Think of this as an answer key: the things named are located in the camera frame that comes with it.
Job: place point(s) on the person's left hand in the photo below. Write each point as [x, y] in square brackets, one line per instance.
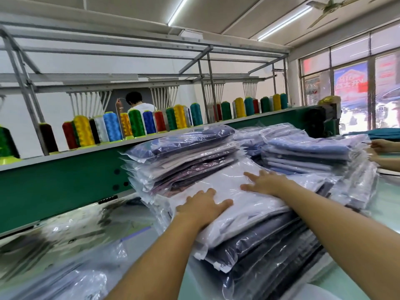
[203, 210]

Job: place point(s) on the person's right hand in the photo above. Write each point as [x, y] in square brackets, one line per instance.
[267, 183]

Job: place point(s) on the single clear plastic bag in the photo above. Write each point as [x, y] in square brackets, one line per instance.
[219, 243]

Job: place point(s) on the stack of bagged garments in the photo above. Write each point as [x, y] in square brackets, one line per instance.
[181, 150]

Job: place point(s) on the stack of plastic bags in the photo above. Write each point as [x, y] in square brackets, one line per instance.
[62, 281]

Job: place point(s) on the person's left forearm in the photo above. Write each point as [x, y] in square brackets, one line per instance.
[153, 268]

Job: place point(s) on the another person's forearm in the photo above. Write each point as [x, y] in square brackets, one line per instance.
[390, 164]

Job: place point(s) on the person's right forearm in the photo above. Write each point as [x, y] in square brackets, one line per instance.
[350, 237]

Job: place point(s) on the black machine head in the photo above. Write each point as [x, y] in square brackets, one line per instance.
[325, 118]

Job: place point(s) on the row of coloured thread spools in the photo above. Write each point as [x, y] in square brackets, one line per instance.
[137, 121]

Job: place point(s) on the window with red poster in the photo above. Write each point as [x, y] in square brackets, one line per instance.
[356, 78]

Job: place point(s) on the green machine beam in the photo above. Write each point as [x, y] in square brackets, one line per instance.
[62, 181]

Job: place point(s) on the grey metal thread rack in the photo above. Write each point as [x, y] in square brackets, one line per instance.
[125, 78]

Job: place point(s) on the ceiling light tube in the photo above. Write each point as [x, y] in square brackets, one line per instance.
[285, 23]
[178, 9]

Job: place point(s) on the ceiling fan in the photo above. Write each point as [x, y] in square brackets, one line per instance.
[332, 5]

